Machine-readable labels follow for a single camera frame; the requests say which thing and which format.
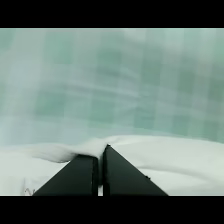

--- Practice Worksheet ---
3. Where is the white garment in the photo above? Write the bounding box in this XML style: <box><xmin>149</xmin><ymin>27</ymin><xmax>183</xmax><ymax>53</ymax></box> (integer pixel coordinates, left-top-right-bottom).
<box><xmin>0</xmin><ymin>134</ymin><xmax>224</xmax><ymax>197</ymax></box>

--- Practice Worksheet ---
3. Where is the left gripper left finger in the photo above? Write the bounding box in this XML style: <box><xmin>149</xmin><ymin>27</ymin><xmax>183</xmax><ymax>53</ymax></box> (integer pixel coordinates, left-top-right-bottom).
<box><xmin>33</xmin><ymin>154</ymin><xmax>100</xmax><ymax>197</ymax></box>

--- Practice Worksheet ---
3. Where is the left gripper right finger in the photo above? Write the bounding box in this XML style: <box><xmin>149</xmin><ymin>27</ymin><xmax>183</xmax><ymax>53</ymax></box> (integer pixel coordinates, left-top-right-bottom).
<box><xmin>102</xmin><ymin>144</ymin><xmax>169</xmax><ymax>197</ymax></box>

